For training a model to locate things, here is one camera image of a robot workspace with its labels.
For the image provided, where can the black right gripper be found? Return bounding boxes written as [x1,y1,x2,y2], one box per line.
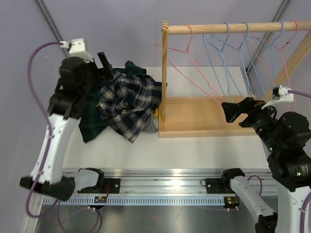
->
[222,96,282,152]

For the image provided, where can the navy white plaid skirt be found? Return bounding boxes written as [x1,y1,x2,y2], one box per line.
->
[96,72,162,143]

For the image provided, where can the pink wire hanger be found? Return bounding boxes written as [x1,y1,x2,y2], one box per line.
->
[155,24,223,102]
[246,19,300,111]

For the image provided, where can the dark green plaid skirt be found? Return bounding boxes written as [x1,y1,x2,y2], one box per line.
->
[79,61,147,143]

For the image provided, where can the grey pleated skirt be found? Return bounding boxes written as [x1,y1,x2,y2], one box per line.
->
[143,113,158,133]

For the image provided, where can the blue wire hanger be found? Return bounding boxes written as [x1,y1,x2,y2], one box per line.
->
[202,22,235,102]
[256,20,284,86]
[238,21,253,97]

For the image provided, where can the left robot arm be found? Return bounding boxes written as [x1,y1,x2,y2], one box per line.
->
[19,52,113,201]

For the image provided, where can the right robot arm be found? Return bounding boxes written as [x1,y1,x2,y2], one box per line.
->
[220,97,311,233]

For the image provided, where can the wooden clothes rack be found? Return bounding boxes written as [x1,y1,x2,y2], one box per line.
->
[157,20,311,138]

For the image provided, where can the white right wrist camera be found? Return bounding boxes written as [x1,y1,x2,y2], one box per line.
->
[261,85,294,110]

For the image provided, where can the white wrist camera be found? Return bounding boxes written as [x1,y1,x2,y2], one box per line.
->
[261,85,294,110]
[60,38,94,63]

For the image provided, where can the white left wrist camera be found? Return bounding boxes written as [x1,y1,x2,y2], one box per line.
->
[60,38,94,63]

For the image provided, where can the aluminium mounting rail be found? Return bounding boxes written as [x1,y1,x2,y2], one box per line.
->
[41,167,277,207]

